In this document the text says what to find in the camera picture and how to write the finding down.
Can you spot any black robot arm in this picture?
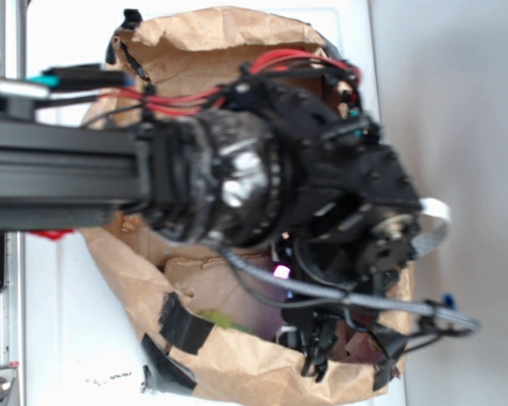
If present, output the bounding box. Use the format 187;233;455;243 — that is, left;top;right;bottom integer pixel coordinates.
0;77;421;287

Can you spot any aluminium frame rail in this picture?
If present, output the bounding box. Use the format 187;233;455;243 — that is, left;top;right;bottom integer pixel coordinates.
0;1;29;405

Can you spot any brown paper bag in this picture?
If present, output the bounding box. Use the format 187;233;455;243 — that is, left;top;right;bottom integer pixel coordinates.
82;6;411;405

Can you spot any white flat ribbon cable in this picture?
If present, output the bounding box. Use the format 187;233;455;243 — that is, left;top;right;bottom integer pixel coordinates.
406;196;452;262

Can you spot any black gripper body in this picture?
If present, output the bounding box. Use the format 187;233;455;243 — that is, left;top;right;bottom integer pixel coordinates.
274;84;421;288

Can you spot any grey braided cable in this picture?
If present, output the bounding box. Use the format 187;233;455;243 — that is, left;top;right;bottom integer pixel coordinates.
211;236;482;335

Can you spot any red and black wire bundle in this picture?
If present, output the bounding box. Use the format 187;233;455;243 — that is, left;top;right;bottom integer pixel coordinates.
33;47;363;119

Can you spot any green toy animal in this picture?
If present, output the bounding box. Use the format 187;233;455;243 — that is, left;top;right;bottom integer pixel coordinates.
200;310;255;334

